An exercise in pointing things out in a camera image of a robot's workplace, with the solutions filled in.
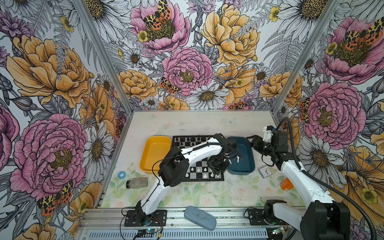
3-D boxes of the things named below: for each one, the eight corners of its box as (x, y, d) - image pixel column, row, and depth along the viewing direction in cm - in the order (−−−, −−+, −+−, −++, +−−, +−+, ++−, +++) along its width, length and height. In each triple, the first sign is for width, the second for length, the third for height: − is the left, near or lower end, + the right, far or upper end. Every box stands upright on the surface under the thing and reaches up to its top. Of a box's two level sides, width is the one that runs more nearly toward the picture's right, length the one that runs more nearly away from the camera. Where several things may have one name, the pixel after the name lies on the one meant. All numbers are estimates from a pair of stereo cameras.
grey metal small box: (128, 189, 85) (125, 186, 81) (131, 180, 88) (128, 177, 85) (146, 189, 85) (144, 186, 81) (148, 180, 88) (146, 177, 85)
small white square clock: (263, 178, 89) (265, 177, 87) (258, 170, 92) (259, 168, 90) (271, 175, 90) (272, 173, 88) (265, 167, 94) (266, 165, 92)
